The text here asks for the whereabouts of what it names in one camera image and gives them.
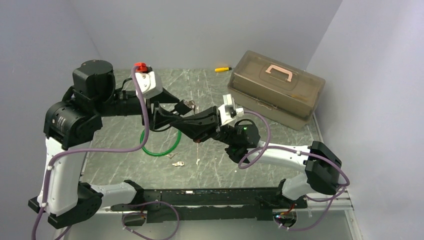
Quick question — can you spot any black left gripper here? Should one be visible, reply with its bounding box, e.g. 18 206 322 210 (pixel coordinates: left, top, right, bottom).
93 85 182 129

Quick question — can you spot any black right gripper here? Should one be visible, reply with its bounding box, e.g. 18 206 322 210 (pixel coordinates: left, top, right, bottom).
170 106 236 147

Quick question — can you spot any green cable lock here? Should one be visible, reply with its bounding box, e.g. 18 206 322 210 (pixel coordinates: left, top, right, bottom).
141 130 183 158

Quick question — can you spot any small silver key pair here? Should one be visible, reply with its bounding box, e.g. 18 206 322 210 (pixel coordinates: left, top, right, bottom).
166 152 178 159

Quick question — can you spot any silver key bunch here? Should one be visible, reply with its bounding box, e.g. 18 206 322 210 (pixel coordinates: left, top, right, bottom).
172 161 185 167

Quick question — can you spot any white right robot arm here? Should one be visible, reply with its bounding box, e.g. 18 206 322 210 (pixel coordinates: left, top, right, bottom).
170 105 349 208

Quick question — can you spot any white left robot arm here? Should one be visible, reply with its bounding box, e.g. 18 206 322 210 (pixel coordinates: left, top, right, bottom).
28 59 179 229

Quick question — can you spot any yellow screwdriver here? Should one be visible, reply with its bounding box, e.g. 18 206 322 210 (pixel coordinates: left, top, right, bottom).
214 67 232 73

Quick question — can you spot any translucent brown toolbox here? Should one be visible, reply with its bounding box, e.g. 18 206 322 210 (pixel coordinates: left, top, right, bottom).
227 50 326 131

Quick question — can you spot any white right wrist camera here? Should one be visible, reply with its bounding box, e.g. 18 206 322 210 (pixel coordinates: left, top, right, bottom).
218 94 244 126

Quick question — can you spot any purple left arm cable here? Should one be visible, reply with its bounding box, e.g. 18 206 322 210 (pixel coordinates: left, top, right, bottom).
31 66 181 240

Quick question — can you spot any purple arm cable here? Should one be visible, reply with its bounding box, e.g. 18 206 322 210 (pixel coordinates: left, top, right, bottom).
237 110 351 232
31 66 181 240

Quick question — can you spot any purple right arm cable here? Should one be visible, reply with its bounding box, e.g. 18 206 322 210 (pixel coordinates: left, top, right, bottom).
237 110 351 232

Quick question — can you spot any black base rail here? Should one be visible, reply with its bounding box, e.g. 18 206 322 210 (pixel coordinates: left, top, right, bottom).
110 187 308 223

